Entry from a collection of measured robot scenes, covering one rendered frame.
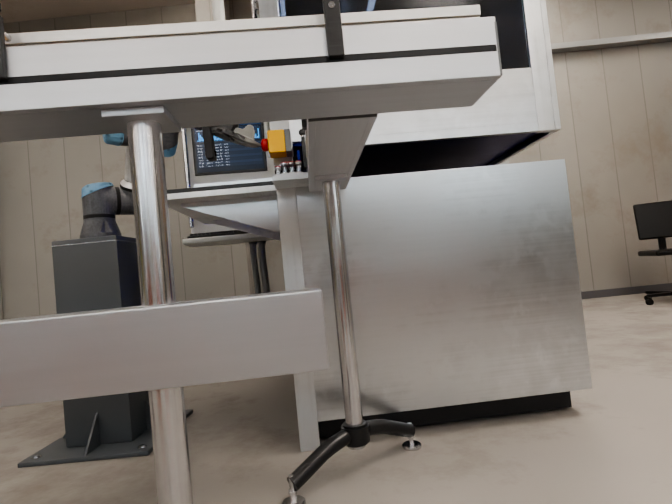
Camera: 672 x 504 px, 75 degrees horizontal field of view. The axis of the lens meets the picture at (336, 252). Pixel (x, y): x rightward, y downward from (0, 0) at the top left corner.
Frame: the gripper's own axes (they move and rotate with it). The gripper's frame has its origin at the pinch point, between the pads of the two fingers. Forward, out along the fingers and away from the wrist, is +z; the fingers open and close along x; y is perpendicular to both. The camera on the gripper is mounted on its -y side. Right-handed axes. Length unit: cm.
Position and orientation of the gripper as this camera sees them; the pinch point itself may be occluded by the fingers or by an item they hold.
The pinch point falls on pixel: (256, 146)
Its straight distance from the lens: 146.3
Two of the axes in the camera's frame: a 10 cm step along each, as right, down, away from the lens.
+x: -0.6, 0.4, 10.0
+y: 3.3, -9.4, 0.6
